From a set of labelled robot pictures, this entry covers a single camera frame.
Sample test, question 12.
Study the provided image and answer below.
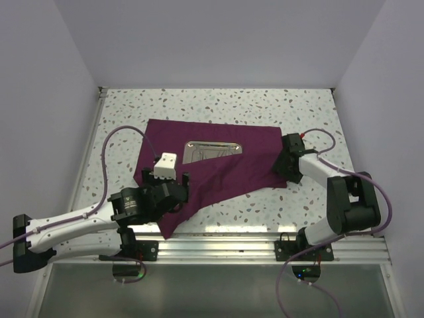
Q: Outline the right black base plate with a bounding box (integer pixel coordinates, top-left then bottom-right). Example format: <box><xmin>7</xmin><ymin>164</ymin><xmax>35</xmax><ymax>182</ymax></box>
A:
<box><xmin>274</xmin><ymin>231</ymin><xmax>335</xmax><ymax>262</ymax></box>

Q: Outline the left aluminium side rail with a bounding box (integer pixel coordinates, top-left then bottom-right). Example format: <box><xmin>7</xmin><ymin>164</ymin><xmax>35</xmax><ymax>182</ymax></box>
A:
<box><xmin>53</xmin><ymin>86</ymin><xmax>108</xmax><ymax>217</ymax></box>

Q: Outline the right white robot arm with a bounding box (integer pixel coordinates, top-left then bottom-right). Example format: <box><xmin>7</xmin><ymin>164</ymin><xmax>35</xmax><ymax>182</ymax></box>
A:
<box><xmin>272</xmin><ymin>133</ymin><xmax>381</xmax><ymax>261</ymax></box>

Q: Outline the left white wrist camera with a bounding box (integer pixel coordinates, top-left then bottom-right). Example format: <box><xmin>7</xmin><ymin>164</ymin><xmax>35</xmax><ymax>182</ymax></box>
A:
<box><xmin>153</xmin><ymin>152</ymin><xmax>177</xmax><ymax>180</ymax></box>

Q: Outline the aluminium mounting rail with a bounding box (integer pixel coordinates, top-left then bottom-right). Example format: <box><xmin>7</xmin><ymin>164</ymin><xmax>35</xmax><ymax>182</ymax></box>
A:
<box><xmin>52</xmin><ymin>232</ymin><xmax>391</xmax><ymax>265</ymax></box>

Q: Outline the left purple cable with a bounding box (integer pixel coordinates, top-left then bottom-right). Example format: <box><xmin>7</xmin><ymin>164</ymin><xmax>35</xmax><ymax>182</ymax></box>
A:
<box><xmin>0</xmin><ymin>126</ymin><xmax>160</xmax><ymax>286</ymax></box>

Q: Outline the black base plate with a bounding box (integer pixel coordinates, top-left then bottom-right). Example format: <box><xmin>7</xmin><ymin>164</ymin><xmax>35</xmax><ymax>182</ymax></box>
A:
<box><xmin>99</xmin><ymin>240</ymin><xmax>159</xmax><ymax>262</ymax></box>
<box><xmin>274</xmin><ymin>231</ymin><xmax>335</xmax><ymax>262</ymax></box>

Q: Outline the steel instrument tray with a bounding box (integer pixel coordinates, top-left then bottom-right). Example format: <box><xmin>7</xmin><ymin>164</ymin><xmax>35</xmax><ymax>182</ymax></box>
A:
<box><xmin>182</xmin><ymin>141</ymin><xmax>242</xmax><ymax>164</ymax></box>

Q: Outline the purple cable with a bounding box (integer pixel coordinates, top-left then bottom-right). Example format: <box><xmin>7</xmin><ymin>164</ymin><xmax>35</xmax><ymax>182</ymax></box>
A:
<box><xmin>274</xmin><ymin>128</ymin><xmax>394</xmax><ymax>318</ymax></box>
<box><xmin>0</xmin><ymin>126</ymin><xmax>160</xmax><ymax>286</ymax></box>

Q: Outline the purple surgical drape cloth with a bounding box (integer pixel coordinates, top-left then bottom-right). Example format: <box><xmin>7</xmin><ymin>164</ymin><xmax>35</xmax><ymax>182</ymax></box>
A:
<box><xmin>133</xmin><ymin>119</ymin><xmax>287</xmax><ymax>239</ymax></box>

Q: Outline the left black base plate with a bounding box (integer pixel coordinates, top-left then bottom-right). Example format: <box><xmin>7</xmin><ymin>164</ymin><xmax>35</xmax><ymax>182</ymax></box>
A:
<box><xmin>99</xmin><ymin>240</ymin><xmax>159</xmax><ymax>262</ymax></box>

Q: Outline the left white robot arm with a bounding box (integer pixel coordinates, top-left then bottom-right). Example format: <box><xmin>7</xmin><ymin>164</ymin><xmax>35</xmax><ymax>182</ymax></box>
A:
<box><xmin>12</xmin><ymin>168</ymin><xmax>189</xmax><ymax>274</ymax></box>

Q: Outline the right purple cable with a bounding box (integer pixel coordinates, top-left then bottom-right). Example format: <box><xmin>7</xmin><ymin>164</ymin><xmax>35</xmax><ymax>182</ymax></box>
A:
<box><xmin>274</xmin><ymin>128</ymin><xmax>394</xmax><ymax>318</ymax></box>

